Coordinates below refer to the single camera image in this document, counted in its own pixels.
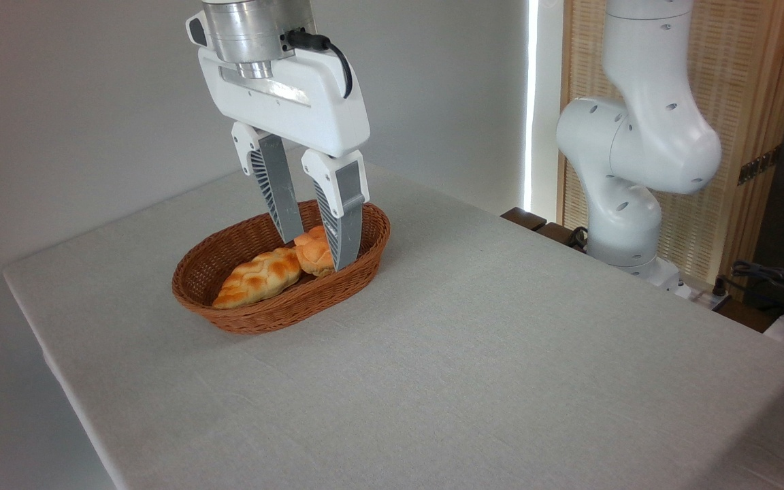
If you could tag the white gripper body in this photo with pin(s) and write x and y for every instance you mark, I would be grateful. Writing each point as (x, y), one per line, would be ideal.
(297, 109)

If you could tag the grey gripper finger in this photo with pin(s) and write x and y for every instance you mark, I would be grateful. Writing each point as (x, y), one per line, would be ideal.
(276, 184)
(344, 204)

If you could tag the small bread roll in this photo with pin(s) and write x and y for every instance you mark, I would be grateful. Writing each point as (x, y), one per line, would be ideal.
(312, 256)

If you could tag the long braided bread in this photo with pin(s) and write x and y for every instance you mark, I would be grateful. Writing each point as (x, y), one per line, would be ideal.
(256, 279)

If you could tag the brown wicker basket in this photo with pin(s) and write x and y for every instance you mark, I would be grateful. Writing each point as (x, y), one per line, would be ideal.
(283, 314)

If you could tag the grey tablecloth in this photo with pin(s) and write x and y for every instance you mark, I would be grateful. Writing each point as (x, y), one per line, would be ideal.
(467, 374)

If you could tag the white power strip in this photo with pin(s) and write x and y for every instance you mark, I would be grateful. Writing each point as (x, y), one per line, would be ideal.
(708, 298)

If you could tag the black screen hinge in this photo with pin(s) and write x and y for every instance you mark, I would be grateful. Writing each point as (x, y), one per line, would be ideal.
(759, 165)

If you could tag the wooden bamboo screen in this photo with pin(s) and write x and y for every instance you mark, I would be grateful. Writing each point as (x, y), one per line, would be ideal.
(746, 68)

